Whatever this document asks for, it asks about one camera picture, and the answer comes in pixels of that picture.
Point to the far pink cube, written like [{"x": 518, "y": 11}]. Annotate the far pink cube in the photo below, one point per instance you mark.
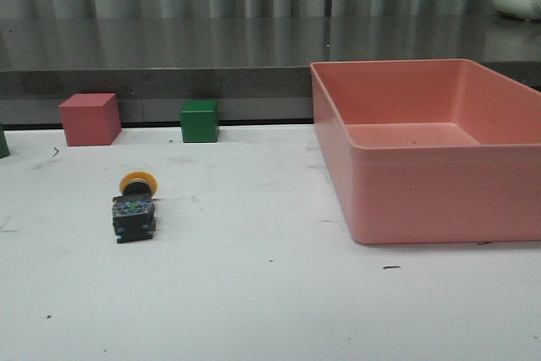
[{"x": 90, "y": 119}]

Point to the left green cube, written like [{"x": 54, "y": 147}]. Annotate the left green cube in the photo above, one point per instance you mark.
[{"x": 4, "y": 149}]

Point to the yellow push button switch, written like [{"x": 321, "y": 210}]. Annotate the yellow push button switch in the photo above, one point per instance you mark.
[{"x": 133, "y": 211}]

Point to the right green cube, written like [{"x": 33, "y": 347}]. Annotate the right green cube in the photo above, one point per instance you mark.
[{"x": 200, "y": 121}]

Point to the dark stone counter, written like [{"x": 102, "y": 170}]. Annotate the dark stone counter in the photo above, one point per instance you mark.
[{"x": 256, "y": 69}]

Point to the green cube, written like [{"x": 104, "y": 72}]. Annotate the green cube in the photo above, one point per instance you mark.
[
  {"x": 200, "y": 121},
  {"x": 4, "y": 149}
]

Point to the pink plastic bin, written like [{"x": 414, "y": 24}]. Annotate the pink plastic bin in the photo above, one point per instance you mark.
[{"x": 430, "y": 151}]

